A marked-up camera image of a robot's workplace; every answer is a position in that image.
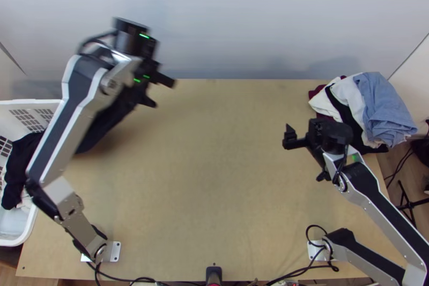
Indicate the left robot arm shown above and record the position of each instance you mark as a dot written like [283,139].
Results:
[60,125]

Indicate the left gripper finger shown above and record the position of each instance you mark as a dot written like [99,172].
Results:
[166,80]
[149,101]

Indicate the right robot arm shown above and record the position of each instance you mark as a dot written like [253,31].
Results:
[368,192]

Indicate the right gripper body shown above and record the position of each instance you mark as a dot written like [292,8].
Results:
[330,131]

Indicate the white laundry basket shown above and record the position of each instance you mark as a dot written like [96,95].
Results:
[23,111]

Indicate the black tripod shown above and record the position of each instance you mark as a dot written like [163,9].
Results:
[410,204]

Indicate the heap of clothes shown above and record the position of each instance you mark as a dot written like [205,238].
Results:
[382,105]

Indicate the black t-shirt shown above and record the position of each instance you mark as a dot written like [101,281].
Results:
[100,128]

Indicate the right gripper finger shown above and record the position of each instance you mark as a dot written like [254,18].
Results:
[290,132]
[293,145]

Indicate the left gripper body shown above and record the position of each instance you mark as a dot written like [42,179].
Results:
[147,79]

